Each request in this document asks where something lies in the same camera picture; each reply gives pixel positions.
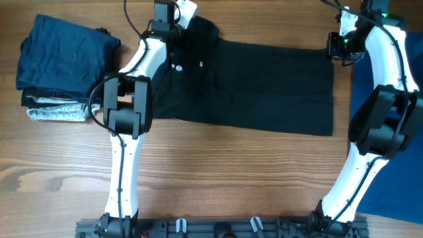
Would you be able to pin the folded light grey garment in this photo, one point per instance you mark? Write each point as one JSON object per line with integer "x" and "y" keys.
{"x": 56, "y": 109}

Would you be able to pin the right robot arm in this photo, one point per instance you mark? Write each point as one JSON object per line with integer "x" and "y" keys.
{"x": 383, "y": 126}

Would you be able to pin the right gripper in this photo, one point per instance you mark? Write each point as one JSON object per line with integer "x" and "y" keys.
{"x": 334, "y": 51}

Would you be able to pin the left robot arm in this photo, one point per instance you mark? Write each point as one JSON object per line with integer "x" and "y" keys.
{"x": 128, "y": 115}

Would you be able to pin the folded navy blue shirt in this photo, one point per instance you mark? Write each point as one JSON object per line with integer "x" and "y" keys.
{"x": 65, "y": 58}

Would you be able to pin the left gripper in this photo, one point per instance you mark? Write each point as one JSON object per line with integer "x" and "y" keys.
{"x": 190, "y": 32}

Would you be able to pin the black polo shirt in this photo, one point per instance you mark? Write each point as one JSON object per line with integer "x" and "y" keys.
{"x": 211, "y": 80}

